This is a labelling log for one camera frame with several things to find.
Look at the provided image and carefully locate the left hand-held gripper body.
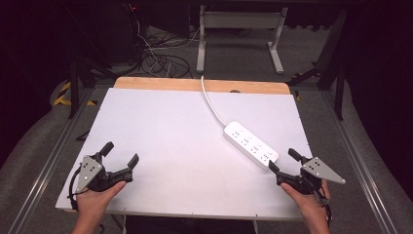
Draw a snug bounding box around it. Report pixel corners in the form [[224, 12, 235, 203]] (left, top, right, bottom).
[[75, 152, 113, 193]]

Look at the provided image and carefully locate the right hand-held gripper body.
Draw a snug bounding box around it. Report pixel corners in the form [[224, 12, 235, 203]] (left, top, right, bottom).
[[293, 155, 347, 196]]

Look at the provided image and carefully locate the white power strip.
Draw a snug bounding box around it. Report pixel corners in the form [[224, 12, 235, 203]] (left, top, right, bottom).
[[222, 121, 281, 172]]

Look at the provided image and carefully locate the person's left hand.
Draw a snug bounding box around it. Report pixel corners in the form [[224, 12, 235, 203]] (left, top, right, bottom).
[[75, 180, 128, 216]]

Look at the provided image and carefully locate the person's right hand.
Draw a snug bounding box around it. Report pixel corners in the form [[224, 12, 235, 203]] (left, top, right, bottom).
[[280, 178, 331, 217]]

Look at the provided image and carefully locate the white board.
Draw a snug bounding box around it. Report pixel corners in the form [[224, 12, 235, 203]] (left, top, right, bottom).
[[55, 87, 315, 222]]

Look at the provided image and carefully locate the yellow black hazard tape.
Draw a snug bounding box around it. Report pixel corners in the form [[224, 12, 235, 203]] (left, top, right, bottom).
[[53, 81, 98, 107]]

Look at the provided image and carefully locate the black metal stand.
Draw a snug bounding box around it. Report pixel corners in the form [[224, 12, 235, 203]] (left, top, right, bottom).
[[286, 8, 350, 122], [62, 6, 120, 120]]

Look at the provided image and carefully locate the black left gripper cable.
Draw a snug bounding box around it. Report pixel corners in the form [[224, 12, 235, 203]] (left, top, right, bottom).
[[66, 166, 83, 212]]

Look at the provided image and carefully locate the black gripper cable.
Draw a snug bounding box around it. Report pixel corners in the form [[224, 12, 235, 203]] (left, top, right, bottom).
[[66, 166, 83, 212], [313, 188, 334, 229]]

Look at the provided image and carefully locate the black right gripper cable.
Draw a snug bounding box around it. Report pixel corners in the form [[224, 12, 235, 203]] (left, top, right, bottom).
[[313, 188, 334, 229]]

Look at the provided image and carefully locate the aluminium rail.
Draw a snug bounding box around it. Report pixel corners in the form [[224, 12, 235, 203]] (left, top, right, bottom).
[[319, 91, 395, 234], [6, 87, 95, 234]]

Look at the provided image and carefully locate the white power strip cable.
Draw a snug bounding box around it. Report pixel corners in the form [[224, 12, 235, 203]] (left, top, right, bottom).
[[200, 75, 228, 128]]

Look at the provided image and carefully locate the tangle of floor cables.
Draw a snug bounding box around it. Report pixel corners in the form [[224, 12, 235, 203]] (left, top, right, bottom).
[[128, 3, 203, 80]]

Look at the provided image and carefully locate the white metal table frame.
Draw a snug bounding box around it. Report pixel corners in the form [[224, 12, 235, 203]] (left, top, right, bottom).
[[196, 4, 289, 75]]

